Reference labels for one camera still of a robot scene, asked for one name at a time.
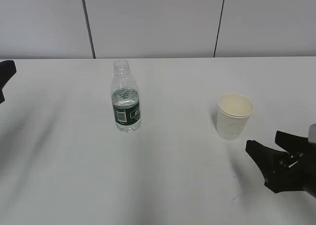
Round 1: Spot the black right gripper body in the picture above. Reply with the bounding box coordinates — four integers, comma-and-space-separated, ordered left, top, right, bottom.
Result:
264, 145, 316, 197

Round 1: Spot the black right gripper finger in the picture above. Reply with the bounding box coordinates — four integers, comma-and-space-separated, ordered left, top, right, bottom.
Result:
245, 140, 289, 178
275, 131, 309, 158

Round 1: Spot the white paper cup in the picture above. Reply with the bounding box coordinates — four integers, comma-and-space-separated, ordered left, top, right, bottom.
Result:
216, 92, 255, 140

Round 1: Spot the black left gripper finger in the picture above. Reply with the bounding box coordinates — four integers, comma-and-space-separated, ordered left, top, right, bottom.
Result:
0, 60, 16, 87

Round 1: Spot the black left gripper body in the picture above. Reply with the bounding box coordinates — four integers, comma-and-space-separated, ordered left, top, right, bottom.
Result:
0, 87, 5, 103

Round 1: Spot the clear green-label water bottle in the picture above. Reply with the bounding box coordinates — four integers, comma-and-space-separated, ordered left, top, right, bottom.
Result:
111, 59, 141, 133

